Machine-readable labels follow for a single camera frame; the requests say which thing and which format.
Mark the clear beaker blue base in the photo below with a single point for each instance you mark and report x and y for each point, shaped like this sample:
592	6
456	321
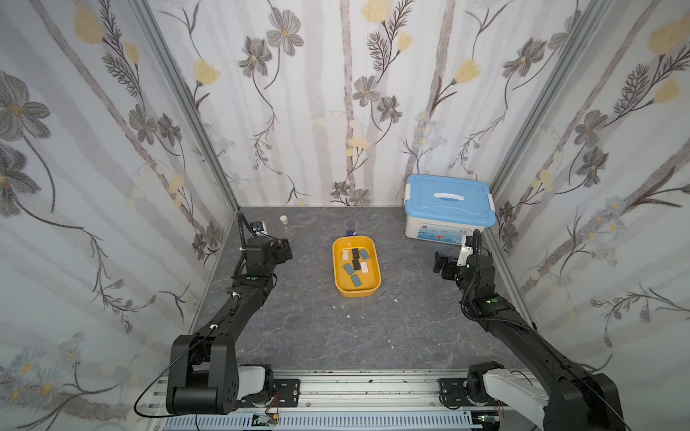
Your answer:
351	227

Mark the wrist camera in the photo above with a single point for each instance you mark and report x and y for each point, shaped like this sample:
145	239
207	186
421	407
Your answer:
259	227
466	251

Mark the aluminium frame rail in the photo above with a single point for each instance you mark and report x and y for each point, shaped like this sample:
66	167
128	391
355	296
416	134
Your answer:
401	390

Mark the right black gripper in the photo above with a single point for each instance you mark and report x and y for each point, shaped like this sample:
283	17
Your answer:
445	264

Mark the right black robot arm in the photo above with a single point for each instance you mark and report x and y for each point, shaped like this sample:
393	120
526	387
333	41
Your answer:
558	393

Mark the white perforated cable duct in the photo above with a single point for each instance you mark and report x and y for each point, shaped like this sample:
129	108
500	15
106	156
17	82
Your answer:
330	420

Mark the yellow plastic storage tray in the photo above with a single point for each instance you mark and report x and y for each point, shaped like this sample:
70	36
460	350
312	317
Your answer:
370	281

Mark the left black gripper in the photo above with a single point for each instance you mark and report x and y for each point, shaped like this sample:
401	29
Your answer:
280	250

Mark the small circuit board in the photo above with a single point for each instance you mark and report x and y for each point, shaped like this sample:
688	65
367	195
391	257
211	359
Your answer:
266	420

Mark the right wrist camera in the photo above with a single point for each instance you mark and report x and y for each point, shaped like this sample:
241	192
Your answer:
466	251

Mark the blue lid storage box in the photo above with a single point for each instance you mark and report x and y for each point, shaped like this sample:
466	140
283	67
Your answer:
445	209

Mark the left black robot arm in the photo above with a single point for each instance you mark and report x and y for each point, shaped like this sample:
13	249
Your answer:
204	376

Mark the glass flask with stopper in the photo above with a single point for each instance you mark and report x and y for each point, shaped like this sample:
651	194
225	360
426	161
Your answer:
288	232

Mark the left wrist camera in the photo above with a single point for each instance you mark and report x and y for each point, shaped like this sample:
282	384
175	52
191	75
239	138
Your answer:
259	227

